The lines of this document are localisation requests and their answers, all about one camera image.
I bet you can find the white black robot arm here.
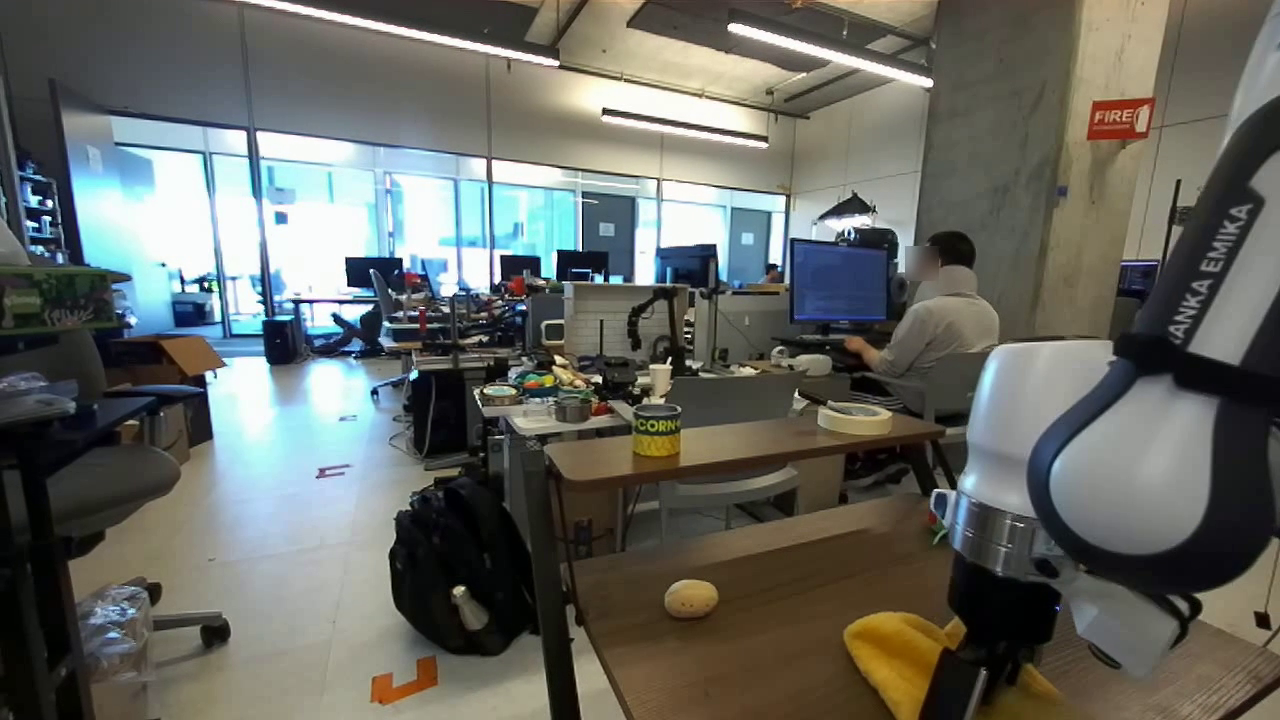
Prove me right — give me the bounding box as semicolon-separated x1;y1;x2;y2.
921;0;1280;720

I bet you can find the green yellow canister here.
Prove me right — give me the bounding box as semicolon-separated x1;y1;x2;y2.
633;405;680;462

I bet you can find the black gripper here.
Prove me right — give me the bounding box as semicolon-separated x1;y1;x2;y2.
921;557;1061;720

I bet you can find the black backpack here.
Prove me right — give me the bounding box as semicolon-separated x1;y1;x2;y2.
387;471;536;658

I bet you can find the beige potato toy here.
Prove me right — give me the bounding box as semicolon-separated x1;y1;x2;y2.
665;580;722;621

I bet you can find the white tape roll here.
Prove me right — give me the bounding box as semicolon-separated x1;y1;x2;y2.
817;405;892;437

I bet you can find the red wall sign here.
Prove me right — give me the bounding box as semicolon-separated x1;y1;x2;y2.
1087;97;1151;144

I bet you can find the yellow cloth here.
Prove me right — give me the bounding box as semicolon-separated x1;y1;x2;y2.
841;614;1070;720

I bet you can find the computer monitor blue screen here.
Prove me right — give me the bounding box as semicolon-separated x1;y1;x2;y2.
789;239;892;328

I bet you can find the seated person grey hoodie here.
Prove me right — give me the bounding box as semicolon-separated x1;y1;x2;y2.
846;233;1003;419

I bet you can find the grey office chair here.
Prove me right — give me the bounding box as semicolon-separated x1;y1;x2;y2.
0;326;237;658

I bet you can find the grey plastic chair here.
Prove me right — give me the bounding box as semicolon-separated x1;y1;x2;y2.
633;376;797;531

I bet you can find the cardboard box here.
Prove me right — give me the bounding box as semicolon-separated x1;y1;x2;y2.
108;336;225;449

